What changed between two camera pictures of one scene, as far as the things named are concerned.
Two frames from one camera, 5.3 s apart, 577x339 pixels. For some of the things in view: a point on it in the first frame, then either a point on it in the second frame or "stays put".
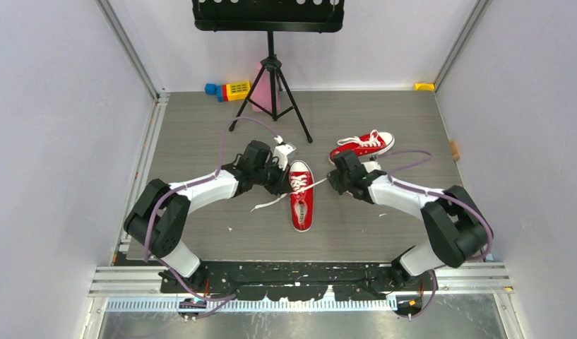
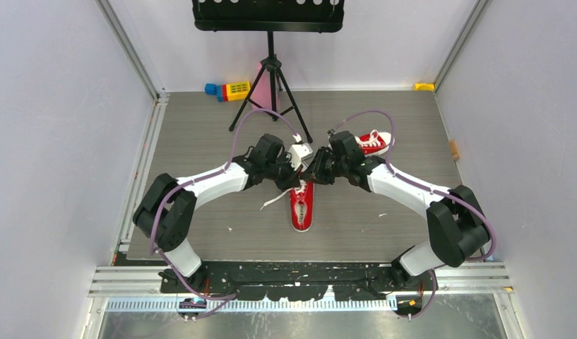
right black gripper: [334, 178] to [315, 170]
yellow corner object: [424, 87] stays put
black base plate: [296, 280] stays put
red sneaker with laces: [301, 195] stays put
